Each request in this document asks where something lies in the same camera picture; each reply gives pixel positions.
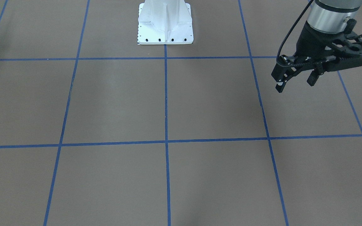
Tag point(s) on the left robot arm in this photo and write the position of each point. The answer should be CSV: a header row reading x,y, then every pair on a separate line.
x,y
329,16

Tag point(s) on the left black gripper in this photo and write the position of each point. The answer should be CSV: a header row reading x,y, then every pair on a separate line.
x,y
311,44

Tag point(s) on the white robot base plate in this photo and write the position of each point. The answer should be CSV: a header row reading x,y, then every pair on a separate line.
x,y
165,22

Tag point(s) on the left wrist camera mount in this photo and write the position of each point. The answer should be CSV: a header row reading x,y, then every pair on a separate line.
x,y
346,48

